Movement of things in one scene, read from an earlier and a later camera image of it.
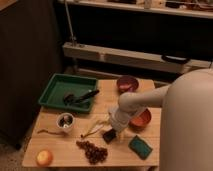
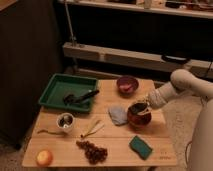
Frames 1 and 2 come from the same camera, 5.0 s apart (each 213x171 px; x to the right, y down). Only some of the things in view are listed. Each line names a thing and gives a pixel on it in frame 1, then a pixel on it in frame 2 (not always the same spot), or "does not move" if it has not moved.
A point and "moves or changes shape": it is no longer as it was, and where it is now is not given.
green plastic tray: x=61 y=84 does not move
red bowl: x=140 y=121 does not move
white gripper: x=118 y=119 to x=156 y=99
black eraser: x=109 y=135 moves or changes shape
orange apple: x=44 y=157 does not move
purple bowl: x=127 y=83 does not move
